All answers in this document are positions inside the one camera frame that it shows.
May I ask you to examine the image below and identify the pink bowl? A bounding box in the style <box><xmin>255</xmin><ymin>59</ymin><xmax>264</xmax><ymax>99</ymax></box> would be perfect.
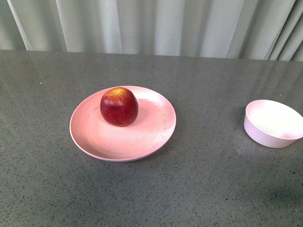
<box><xmin>244</xmin><ymin>99</ymin><xmax>303</xmax><ymax>148</ymax></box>

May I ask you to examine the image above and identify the red apple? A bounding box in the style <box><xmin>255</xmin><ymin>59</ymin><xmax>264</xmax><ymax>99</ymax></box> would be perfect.
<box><xmin>100</xmin><ymin>87</ymin><xmax>139</xmax><ymax>127</ymax></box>

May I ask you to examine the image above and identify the pink plate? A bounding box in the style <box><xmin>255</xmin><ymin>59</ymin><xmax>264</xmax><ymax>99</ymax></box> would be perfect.
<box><xmin>70</xmin><ymin>86</ymin><xmax>176</xmax><ymax>162</ymax></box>

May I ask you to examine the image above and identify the white curtain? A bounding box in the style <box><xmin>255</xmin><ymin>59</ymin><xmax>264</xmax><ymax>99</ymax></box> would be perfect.
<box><xmin>0</xmin><ymin>0</ymin><xmax>303</xmax><ymax>61</ymax></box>

